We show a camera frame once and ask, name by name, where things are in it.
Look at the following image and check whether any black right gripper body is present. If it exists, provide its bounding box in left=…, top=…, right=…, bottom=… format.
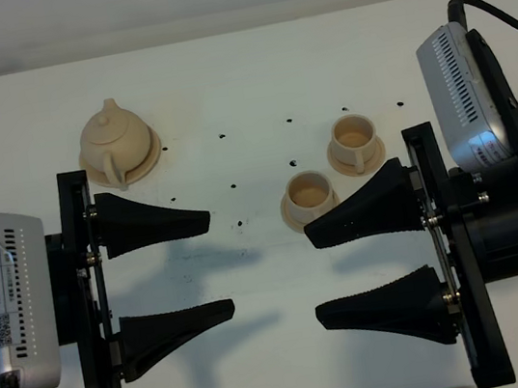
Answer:
left=402, top=122, right=518, bottom=388

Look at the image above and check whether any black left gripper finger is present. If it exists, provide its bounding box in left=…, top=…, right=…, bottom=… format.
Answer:
left=116, top=299, right=235, bottom=382
left=95, top=193, right=211, bottom=260

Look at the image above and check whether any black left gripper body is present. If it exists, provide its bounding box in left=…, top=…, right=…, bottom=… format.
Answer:
left=44, top=170, right=122, bottom=388

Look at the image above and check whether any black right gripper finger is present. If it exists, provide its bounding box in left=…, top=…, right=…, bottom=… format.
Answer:
left=304, top=158, right=423, bottom=249
left=315, top=265, right=457, bottom=345

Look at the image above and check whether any beige teapot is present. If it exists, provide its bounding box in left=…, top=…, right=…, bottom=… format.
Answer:
left=79, top=98, right=151, bottom=190

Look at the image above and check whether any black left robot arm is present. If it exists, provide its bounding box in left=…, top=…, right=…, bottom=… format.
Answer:
left=0, top=171, right=235, bottom=388

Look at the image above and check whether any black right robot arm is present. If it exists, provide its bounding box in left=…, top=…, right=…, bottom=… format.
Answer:
left=305, top=30, right=518, bottom=388

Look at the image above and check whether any beige teapot saucer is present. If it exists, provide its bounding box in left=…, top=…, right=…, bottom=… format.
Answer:
left=78, top=128, right=162, bottom=188

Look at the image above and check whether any beige far cup saucer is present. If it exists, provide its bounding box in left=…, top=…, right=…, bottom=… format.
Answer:
left=327, top=137, right=386, bottom=177

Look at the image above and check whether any beige cup saucer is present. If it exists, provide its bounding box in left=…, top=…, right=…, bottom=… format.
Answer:
left=327, top=137, right=386, bottom=177
left=280, top=192, right=340, bottom=235

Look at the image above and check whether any beige far teacup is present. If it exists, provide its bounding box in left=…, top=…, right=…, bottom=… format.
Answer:
left=327, top=111, right=382, bottom=178

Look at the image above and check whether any beige teacup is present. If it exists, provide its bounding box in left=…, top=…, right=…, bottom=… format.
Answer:
left=327, top=111, right=382, bottom=178
left=284, top=171, right=335, bottom=224

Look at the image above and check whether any beige near teacup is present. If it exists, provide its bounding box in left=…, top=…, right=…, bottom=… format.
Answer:
left=284, top=171, right=335, bottom=224

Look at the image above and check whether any beige near cup saucer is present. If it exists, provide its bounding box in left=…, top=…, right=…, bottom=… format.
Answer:
left=280, top=192, right=340, bottom=235

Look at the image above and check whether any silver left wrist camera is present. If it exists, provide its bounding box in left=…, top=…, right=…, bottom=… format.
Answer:
left=0, top=213, right=62, bottom=388

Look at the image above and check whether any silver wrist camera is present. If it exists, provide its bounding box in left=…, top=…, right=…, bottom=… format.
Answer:
left=416, top=21, right=512, bottom=173
left=0, top=213, right=62, bottom=388

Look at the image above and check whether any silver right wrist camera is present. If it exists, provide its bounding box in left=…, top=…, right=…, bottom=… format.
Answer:
left=416, top=21, right=512, bottom=173

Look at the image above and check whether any black right camera cable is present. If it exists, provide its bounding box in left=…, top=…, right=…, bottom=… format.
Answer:
left=446, top=0, right=518, bottom=60

